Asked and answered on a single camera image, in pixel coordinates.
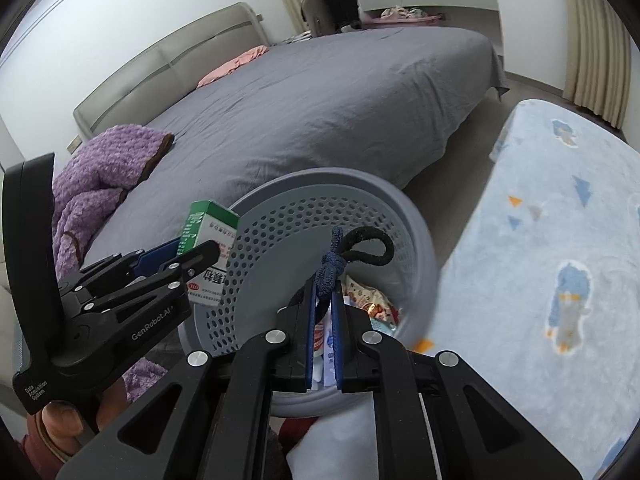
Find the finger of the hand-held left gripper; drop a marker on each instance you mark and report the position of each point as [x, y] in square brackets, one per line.
[165, 280]
[157, 256]

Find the green and white medicine box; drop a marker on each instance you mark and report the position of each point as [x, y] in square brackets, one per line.
[210, 220]

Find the patterned cloth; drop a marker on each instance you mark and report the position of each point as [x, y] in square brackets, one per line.
[295, 37]

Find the grey perforated plastic basket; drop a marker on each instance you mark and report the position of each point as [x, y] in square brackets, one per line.
[280, 260]

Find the dark chair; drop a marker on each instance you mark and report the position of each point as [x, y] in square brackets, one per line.
[342, 5]

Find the white and blue plastic packet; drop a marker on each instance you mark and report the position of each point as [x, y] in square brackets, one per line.
[326, 340]

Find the pink pillow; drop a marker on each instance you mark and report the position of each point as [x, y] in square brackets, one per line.
[235, 65]

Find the red cloth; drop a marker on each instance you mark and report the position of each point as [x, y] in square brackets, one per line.
[292, 432]

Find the pile of light clothes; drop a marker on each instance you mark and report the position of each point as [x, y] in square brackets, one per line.
[400, 12]

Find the red and cream snack wrapper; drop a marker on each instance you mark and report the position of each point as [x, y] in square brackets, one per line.
[370, 305]

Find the purple fuzzy blanket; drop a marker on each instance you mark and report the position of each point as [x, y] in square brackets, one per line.
[100, 160]

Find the wide beige curtain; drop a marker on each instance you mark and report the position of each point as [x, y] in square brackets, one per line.
[595, 50]

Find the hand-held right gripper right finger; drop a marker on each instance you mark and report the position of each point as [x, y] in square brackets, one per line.
[340, 345]

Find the pink laundry basket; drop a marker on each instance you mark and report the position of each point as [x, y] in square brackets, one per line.
[430, 21]

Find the white cloth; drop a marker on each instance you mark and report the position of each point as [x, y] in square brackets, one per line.
[340, 440]

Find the white window desk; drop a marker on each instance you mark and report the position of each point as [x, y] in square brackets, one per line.
[465, 2]

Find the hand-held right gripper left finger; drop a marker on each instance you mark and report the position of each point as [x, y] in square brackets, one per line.
[311, 340]

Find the person's left hand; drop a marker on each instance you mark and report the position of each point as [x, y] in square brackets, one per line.
[60, 420]

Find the brown chair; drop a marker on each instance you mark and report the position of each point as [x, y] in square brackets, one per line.
[315, 15]

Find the bed with grey sheet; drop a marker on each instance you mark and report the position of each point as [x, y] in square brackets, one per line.
[300, 110]

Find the beige padded headboard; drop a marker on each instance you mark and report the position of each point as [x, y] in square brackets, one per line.
[165, 60]

